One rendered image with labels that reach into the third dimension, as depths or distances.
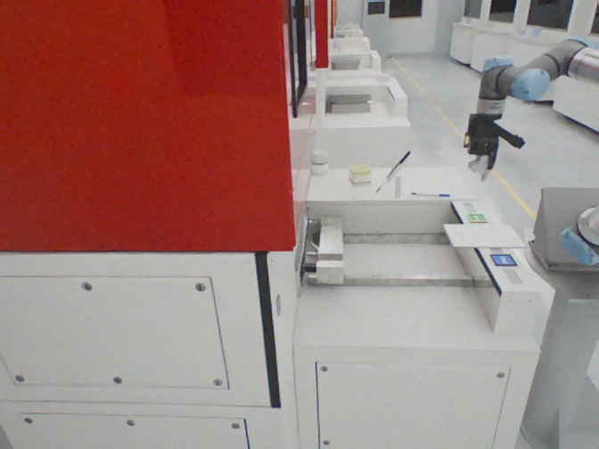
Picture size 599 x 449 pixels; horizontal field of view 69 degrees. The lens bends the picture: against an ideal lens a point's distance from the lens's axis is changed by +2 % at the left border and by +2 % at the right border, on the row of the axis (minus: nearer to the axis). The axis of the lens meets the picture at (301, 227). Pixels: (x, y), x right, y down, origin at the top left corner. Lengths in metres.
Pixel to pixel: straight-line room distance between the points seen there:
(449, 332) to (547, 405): 0.84
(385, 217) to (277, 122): 1.02
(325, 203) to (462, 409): 0.80
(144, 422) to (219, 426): 0.18
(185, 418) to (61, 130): 0.68
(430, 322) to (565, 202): 0.65
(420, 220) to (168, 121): 1.15
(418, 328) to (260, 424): 0.49
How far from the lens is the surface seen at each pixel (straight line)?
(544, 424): 2.10
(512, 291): 1.21
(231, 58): 0.69
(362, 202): 1.62
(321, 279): 1.33
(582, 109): 6.69
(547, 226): 1.62
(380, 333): 1.22
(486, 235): 1.44
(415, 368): 1.24
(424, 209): 1.66
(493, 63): 1.36
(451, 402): 1.35
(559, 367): 1.90
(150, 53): 0.72
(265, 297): 0.84
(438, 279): 1.40
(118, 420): 1.20
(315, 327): 1.23
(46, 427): 1.31
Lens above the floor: 1.62
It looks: 28 degrees down
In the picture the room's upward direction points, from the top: 3 degrees counter-clockwise
